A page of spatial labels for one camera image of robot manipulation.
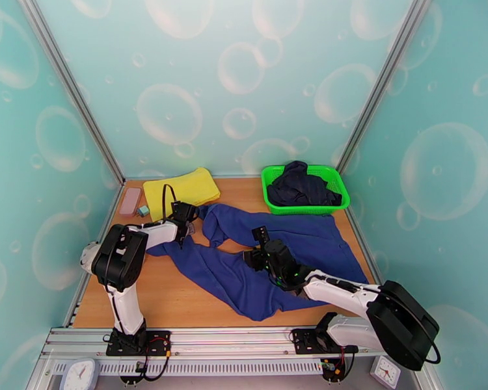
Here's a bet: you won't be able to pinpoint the blue trousers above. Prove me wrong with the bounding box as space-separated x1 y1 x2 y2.
146 203 369 322

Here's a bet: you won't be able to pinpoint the folded yellow trousers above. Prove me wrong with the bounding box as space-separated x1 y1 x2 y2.
142 166 221 223

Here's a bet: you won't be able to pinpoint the dark navy trousers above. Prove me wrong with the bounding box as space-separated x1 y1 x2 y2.
267 160 344 207

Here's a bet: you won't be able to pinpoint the pink case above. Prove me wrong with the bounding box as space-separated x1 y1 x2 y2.
118 187 142 217

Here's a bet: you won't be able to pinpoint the white plush toy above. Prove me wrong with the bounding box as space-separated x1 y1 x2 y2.
79 241 107 276

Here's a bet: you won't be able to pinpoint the green plastic basket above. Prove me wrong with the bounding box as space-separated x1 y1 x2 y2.
261 165 352 216

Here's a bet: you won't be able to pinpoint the square white clock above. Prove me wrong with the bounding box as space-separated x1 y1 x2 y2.
369 355 401 390

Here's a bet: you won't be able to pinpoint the round white clock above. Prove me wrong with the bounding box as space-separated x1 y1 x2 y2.
59 358 100 390

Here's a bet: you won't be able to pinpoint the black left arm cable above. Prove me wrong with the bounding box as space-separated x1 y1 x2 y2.
161 183 178 222

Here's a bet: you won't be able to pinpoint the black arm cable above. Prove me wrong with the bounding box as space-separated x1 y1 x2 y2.
424 319 442 365
161 183 178 222

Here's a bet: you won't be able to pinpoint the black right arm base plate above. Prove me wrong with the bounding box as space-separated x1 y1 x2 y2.
291 326 359 355

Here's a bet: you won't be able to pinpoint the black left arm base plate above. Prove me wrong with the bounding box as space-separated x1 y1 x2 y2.
105 330 172 358

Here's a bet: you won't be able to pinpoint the red and black power wires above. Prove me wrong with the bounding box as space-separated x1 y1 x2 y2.
134 337 174 382
319 346 357 382

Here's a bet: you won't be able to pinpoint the white slotted cable duct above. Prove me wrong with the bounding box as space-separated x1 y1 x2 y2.
50 358 324 378

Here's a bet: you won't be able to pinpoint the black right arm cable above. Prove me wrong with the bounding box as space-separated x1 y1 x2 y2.
424 319 442 365

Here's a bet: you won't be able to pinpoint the aluminium corner post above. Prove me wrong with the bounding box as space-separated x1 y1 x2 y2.
335 0 436 176
16 0 126 185

